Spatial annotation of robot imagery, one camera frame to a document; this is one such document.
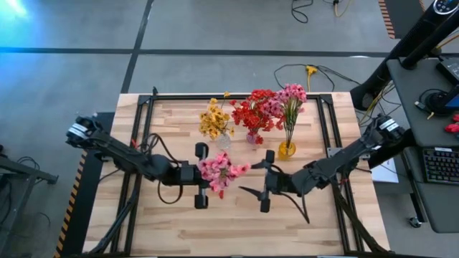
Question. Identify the white paper sheet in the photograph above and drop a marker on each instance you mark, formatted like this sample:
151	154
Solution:
385	173

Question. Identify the black tower fan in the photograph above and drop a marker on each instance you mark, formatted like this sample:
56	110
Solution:
401	46

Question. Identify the black aluminium table frame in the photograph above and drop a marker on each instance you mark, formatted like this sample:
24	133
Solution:
179	96

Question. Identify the grey metal mounting plate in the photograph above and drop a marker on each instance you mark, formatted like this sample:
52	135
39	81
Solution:
331	152

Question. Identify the black floor mat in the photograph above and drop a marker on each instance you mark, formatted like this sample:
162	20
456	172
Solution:
405	18

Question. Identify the clear glass vase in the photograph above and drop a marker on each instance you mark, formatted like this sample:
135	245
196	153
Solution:
224	143

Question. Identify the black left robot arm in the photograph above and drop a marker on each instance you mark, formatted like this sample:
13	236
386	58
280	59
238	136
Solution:
136	161

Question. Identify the orange black hazard tape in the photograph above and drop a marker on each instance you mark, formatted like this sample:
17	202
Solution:
386	18

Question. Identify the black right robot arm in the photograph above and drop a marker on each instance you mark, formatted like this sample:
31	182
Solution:
340	161

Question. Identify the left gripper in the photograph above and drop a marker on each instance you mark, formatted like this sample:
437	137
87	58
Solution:
188	173

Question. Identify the red artificial flowers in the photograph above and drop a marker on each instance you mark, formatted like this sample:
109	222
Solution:
452	128

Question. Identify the grey office desk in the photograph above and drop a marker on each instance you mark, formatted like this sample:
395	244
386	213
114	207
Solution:
409	107

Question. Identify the desk caster wheel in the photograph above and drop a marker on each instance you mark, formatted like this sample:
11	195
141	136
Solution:
416	223

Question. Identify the black laptop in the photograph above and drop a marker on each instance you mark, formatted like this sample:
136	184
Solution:
452	70

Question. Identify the yellow power plug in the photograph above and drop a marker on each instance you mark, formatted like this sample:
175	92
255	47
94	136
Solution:
310	70

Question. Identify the black monitor stand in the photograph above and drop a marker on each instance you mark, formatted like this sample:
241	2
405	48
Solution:
437	102

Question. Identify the pink glass vase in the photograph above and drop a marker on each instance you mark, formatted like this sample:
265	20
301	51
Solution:
252	138

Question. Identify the fallen red flower head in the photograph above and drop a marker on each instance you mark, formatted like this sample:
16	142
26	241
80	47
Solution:
221	194

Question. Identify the yellow glass vase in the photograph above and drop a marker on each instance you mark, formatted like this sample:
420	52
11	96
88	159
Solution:
287	152

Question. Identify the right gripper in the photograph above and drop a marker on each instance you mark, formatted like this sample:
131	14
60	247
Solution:
279	183

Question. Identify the black rig base platform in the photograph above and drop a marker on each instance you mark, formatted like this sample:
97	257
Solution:
89	200

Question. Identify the black keyboard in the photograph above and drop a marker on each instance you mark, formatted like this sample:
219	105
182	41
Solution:
443	166

